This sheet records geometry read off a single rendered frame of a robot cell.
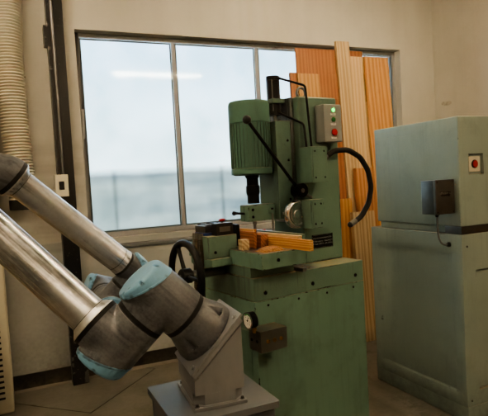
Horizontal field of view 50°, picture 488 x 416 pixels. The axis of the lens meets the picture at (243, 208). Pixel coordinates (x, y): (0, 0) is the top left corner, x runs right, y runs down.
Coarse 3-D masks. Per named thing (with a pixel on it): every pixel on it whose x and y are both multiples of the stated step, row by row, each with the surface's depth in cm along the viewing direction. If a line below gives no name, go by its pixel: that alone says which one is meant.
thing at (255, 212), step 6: (252, 204) 228; (258, 204) 224; (264, 204) 223; (270, 204) 225; (240, 210) 224; (246, 210) 220; (252, 210) 219; (258, 210) 222; (264, 210) 223; (240, 216) 224; (246, 216) 221; (252, 216) 219; (258, 216) 222; (264, 216) 223; (270, 216) 225
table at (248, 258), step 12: (240, 252) 205; (252, 252) 200; (276, 252) 197; (288, 252) 199; (300, 252) 202; (204, 264) 211; (216, 264) 207; (228, 264) 210; (240, 264) 205; (252, 264) 198; (264, 264) 193; (276, 264) 196; (288, 264) 199
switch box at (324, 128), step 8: (328, 104) 224; (320, 112) 224; (328, 112) 224; (336, 112) 226; (320, 120) 224; (328, 120) 224; (336, 120) 226; (320, 128) 225; (328, 128) 224; (336, 128) 226; (320, 136) 225; (328, 136) 224
